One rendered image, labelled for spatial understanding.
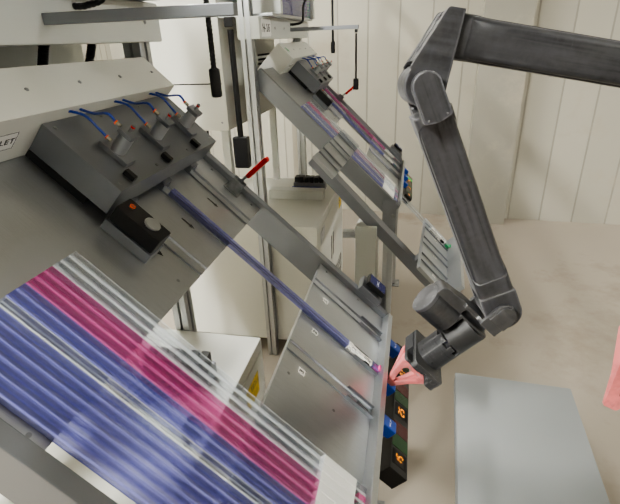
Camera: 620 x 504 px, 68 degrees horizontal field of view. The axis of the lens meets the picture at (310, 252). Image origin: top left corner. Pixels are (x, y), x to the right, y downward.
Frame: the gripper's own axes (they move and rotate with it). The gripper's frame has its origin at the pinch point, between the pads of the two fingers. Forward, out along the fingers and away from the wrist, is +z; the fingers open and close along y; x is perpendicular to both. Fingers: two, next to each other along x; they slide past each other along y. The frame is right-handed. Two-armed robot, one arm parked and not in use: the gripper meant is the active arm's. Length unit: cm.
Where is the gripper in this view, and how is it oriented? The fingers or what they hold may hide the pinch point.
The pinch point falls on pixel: (391, 380)
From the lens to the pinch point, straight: 92.2
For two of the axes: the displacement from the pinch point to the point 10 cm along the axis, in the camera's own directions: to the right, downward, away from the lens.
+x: 7.3, 6.7, 1.4
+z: -6.5, 6.2, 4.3
